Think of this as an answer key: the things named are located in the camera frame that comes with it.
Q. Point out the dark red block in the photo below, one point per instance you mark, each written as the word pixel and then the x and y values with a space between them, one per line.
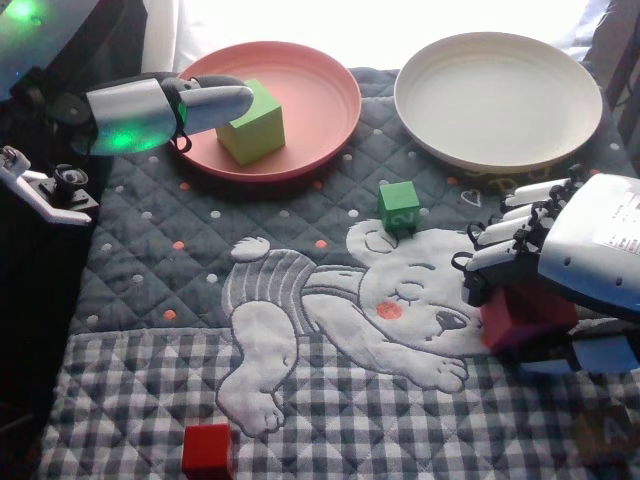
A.
pixel 520 320

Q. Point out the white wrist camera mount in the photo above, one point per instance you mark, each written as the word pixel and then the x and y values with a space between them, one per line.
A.
pixel 60 192

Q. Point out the pink plate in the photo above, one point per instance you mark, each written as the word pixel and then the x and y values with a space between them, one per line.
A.
pixel 315 100

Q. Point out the small green cube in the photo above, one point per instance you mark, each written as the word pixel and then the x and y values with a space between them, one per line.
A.
pixel 397 205

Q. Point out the grey quilt with printed bear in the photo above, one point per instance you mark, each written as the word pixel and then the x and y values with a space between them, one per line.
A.
pixel 325 350

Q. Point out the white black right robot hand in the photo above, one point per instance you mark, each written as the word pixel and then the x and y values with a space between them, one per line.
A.
pixel 595 240

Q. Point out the large green cube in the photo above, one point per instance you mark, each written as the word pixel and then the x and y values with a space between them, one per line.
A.
pixel 260 130

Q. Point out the wooden letter block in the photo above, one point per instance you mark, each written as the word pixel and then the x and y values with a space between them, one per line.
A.
pixel 602 435

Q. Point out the small red cube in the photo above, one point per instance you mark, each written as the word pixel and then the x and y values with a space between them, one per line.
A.
pixel 207 450

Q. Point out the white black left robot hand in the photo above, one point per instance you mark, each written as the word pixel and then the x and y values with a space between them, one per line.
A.
pixel 130 107

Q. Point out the white plate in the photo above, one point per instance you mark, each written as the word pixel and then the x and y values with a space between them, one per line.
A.
pixel 500 100

